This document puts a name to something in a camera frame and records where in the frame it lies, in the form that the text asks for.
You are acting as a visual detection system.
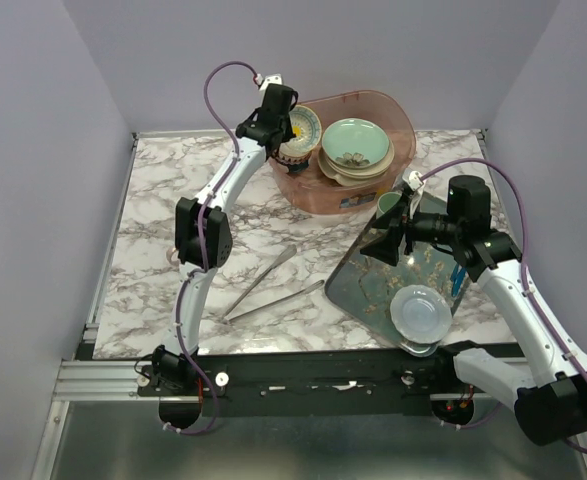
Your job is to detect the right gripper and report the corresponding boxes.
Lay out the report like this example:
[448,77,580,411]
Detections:
[360,192,463,266]

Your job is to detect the cream orange-rimmed bowl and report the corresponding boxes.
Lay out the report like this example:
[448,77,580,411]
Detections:
[278,142,314,157]

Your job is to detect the yellow blue patterned bowl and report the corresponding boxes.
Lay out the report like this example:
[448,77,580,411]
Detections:
[288,105,322,148]

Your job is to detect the cream divided plate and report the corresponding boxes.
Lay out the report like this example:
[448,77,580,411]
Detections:
[317,149,386,186]

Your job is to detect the green plate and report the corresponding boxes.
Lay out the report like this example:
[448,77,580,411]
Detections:
[321,118,390,169]

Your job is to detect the orange patterned bowl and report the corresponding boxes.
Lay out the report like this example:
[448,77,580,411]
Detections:
[275,152,312,170]

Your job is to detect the colourful striped bowl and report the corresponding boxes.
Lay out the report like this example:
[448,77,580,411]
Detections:
[286,161,310,175]

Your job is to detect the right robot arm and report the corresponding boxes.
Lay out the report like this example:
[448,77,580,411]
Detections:
[360,172,587,446]

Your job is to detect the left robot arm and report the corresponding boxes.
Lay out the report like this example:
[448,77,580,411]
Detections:
[151,84,298,395]

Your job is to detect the pink transparent plastic bin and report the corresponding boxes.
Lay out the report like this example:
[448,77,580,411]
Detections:
[269,90,416,214]

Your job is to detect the green plastic cup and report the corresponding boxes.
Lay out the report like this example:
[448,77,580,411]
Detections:
[376,191,402,218]

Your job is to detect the floral blossom tray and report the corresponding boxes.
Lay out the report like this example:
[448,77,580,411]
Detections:
[325,217,470,357]

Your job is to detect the blue metallic fork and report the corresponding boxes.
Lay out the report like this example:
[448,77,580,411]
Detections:
[450,264,467,298]

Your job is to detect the light blue saucer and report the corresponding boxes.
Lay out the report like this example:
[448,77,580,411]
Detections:
[389,285,452,344]

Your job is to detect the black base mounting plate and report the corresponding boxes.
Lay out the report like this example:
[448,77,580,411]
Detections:
[138,347,475,424]

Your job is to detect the iridescent pink mug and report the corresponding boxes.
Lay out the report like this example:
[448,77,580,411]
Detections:
[166,247,180,266]

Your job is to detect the metal tongs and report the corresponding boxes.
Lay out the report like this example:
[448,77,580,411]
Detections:
[222,244,325,323]

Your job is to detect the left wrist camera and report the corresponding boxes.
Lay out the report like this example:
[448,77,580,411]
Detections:
[254,74,283,92]

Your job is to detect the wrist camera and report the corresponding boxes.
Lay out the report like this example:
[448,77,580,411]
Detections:
[402,168,425,216]
[254,74,283,92]

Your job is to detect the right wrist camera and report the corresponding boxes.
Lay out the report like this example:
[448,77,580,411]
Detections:
[402,168,425,216]

